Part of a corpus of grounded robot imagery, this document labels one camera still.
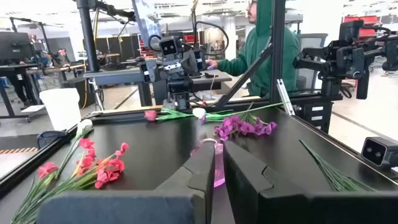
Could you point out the large red flower bunch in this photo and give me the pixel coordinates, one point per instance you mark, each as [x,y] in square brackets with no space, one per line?
[337,179]

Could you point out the pink artificial tulip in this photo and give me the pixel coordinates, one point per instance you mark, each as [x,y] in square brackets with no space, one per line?
[150,115]

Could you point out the white bin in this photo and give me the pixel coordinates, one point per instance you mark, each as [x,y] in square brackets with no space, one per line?
[60,109]

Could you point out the black monitor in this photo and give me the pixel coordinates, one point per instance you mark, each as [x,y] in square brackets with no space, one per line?
[15,46]

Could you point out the black vertical frame post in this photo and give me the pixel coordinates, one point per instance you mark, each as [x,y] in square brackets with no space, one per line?
[277,49]

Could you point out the white artificial tulip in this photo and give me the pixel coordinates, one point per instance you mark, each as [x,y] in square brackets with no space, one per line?
[83,126]
[199,112]

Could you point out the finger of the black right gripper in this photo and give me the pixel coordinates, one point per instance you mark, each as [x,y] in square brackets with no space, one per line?
[170,101]
[183,101]

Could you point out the grey desk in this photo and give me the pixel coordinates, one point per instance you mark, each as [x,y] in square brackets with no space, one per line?
[124,76]

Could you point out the black diagonal frame brace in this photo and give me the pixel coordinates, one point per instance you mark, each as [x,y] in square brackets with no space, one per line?
[245,76]

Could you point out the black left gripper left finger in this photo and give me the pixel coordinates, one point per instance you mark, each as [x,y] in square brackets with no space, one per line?
[124,208]

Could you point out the black table-level camera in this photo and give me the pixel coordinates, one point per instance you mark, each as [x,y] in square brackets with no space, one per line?
[379,152]

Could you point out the pink glass vase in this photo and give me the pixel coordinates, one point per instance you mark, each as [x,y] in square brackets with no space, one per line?
[219,168]

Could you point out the red cabinet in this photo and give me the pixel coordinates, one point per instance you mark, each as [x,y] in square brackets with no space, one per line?
[373,20]

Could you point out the purple artificial flower bunch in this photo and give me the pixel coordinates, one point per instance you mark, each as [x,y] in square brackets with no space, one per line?
[245,127]

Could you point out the black desk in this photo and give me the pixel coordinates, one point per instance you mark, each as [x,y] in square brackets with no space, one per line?
[18,67]

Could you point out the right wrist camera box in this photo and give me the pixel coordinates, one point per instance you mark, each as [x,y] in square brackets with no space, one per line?
[169,47]

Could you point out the grey office chair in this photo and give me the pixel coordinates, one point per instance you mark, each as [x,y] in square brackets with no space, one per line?
[311,62]

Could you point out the red artificial flower bunch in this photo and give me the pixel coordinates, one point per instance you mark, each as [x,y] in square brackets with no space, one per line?
[105,174]

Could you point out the black round pole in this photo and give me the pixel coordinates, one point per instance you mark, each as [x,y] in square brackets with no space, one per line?
[88,34]

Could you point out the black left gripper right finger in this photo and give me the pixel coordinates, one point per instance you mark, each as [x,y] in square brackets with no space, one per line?
[311,208]

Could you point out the silver aluminium strip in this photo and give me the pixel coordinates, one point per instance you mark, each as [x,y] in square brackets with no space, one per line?
[285,96]

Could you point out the brown wooden bar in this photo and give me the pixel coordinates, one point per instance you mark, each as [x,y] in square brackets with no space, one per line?
[56,69]

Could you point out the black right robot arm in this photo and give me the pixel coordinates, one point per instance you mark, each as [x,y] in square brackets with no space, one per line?
[194,63]

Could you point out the person's hand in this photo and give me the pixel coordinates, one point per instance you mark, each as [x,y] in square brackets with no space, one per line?
[212,64]

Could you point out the person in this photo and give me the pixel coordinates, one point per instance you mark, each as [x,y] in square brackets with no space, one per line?
[258,56]

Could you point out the small red flower sprig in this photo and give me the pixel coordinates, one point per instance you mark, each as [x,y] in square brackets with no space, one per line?
[46,169]

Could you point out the black drawer unit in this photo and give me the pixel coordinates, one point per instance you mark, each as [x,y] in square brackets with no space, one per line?
[314,123]

